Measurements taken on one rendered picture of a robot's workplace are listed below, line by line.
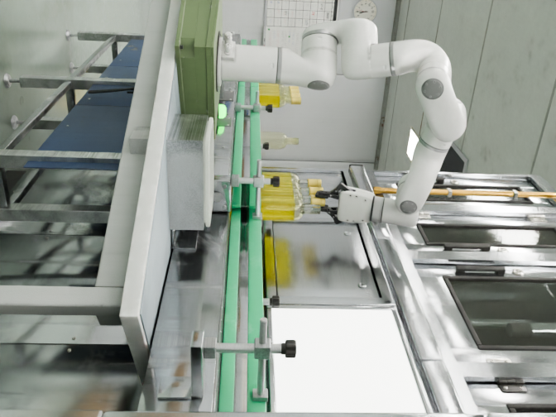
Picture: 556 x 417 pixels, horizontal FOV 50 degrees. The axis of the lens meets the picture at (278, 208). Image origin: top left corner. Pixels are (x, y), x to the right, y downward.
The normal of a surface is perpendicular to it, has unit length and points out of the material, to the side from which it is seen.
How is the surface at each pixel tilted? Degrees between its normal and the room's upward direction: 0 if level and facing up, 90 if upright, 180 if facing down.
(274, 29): 90
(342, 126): 90
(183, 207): 90
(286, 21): 90
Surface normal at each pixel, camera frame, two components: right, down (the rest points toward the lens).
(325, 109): 0.04, 0.47
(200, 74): 0.01, 0.79
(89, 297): 0.06, -0.61
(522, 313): 0.05, -0.88
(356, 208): -0.25, 0.41
